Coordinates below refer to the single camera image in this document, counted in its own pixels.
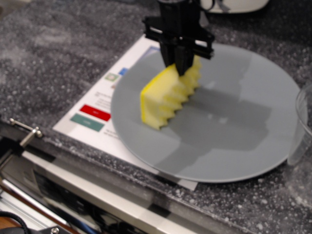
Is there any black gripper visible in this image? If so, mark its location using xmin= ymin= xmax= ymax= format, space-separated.
xmin=143 ymin=0 xmax=215 ymax=76

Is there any yellow foam sponge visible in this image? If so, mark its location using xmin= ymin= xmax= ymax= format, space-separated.
xmin=140 ymin=56 xmax=202 ymax=130

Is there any grey round plate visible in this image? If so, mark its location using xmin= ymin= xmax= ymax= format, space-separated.
xmin=111 ymin=44 xmax=299 ymax=183

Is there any white dish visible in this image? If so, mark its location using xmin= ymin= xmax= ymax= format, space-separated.
xmin=209 ymin=0 xmax=269 ymax=14

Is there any laminated instruction sheet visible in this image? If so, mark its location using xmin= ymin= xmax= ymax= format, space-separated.
xmin=53 ymin=36 xmax=197 ymax=191

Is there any clear plastic cup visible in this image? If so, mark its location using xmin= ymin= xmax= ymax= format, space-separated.
xmin=287 ymin=83 xmax=312 ymax=165

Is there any stainless dishwasher control panel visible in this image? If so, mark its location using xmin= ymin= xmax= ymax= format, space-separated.
xmin=0 ymin=152 xmax=194 ymax=234

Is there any black cable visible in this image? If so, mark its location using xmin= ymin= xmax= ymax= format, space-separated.
xmin=0 ymin=211 xmax=31 ymax=234

